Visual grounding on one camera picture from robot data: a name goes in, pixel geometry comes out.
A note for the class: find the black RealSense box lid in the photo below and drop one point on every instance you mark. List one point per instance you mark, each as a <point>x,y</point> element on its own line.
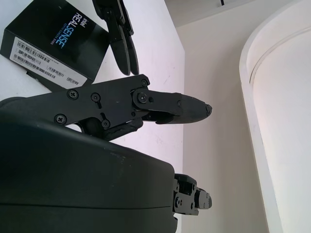
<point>60,41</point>

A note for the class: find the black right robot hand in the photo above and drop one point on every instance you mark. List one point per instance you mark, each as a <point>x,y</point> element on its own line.
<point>73,174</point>

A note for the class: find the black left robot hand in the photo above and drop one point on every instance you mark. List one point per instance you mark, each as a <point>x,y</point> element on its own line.
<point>122,48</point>

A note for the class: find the white rounded pillar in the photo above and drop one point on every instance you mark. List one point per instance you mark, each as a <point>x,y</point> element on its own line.
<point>279,121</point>

